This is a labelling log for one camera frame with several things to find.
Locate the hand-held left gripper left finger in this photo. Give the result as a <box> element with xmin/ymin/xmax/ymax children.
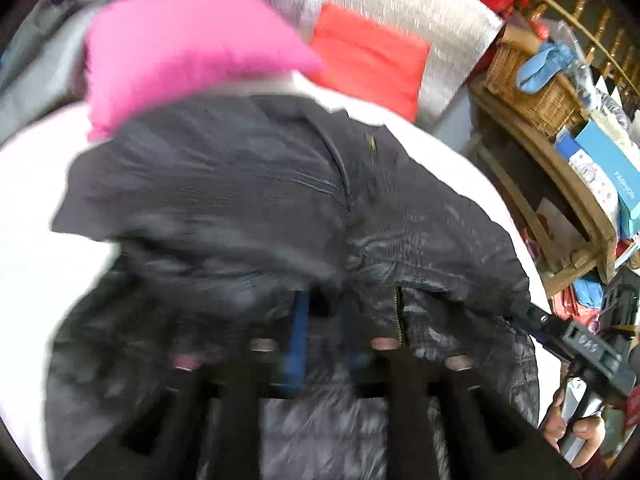
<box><xmin>65</xmin><ymin>287</ymin><xmax>311</xmax><ymax>480</ymax></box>

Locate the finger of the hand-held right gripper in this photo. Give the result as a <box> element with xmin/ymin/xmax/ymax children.
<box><xmin>509</xmin><ymin>300</ymin><xmax>567</xmax><ymax>357</ymax></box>

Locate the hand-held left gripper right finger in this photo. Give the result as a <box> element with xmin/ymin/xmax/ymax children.
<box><xmin>342</xmin><ymin>300</ymin><xmax>581</xmax><ymax>480</ymax></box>

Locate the black puffer jacket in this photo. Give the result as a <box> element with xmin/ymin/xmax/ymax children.
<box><xmin>45</xmin><ymin>95</ymin><xmax>546</xmax><ymax>480</ymax></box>

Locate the person's right hand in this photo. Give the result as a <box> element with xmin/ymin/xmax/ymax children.
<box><xmin>540</xmin><ymin>397</ymin><xmax>608</xmax><ymax>463</ymax></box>

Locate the wooden shelf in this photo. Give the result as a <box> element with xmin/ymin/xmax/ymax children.
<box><xmin>470</xmin><ymin>80</ymin><xmax>621</xmax><ymax>296</ymax></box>

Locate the blue box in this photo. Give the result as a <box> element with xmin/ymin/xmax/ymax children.
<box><xmin>555</xmin><ymin>120</ymin><xmax>640</xmax><ymax>241</ymax></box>

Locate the wicker basket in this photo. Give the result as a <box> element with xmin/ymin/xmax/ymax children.
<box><xmin>485</xmin><ymin>40</ymin><xmax>586</xmax><ymax>143</ymax></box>

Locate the light blue cloth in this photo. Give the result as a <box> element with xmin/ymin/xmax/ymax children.
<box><xmin>517</xmin><ymin>42</ymin><xmax>576</xmax><ymax>93</ymax></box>

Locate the orange-red folded cloth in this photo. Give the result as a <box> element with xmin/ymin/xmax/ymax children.
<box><xmin>307</xmin><ymin>2</ymin><xmax>433</xmax><ymax>123</ymax></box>

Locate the white bed sheet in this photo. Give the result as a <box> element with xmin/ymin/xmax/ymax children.
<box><xmin>0</xmin><ymin>72</ymin><xmax>551</xmax><ymax>480</ymax></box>

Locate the wooden chair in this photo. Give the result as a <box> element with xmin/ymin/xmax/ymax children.
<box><xmin>505</xmin><ymin>0</ymin><xmax>640</xmax><ymax>91</ymax></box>

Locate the pink pillow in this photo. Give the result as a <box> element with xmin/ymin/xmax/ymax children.
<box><xmin>82</xmin><ymin>0</ymin><xmax>323</xmax><ymax>141</ymax></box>

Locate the grey fabric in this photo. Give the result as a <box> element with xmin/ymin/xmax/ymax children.
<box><xmin>0</xmin><ymin>0</ymin><xmax>106</xmax><ymax>141</ymax></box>

